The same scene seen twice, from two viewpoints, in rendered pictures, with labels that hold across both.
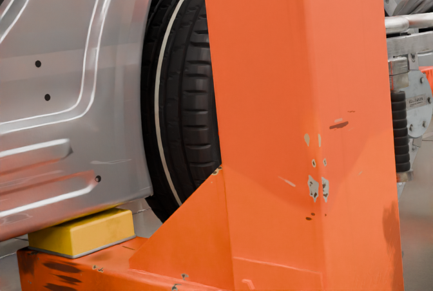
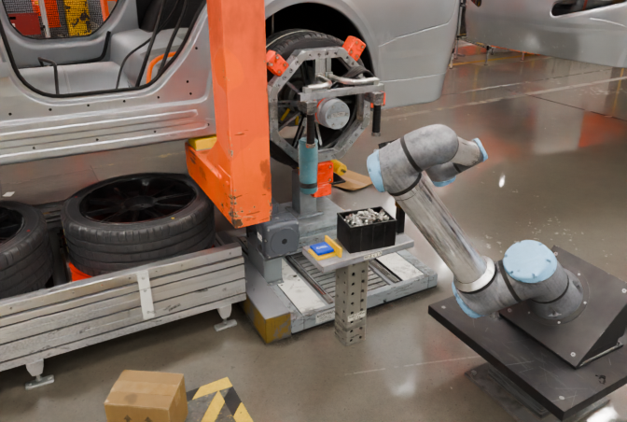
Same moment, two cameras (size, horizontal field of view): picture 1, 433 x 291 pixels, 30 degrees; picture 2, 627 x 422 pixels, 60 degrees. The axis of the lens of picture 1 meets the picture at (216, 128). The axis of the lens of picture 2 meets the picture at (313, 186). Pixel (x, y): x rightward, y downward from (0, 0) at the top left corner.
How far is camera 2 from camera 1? 1.37 m
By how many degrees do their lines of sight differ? 23
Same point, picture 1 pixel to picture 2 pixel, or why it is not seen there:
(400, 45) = (320, 94)
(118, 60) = not seen: hidden behind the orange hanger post
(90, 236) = (203, 144)
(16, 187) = (174, 124)
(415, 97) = (337, 113)
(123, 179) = not seen: hidden behind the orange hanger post
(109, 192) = (212, 129)
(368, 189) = (253, 154)
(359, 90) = (251, 123)
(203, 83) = not seen: hidden behind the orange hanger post
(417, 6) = (355, 72)
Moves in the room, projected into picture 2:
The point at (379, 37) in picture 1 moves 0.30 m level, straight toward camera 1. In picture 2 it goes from (263, 106) to (211, 127)
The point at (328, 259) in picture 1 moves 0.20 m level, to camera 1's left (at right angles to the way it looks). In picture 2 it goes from (231, 174) to (185, 168)
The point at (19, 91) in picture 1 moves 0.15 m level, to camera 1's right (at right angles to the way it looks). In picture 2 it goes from (179, 91) to (209, 93)
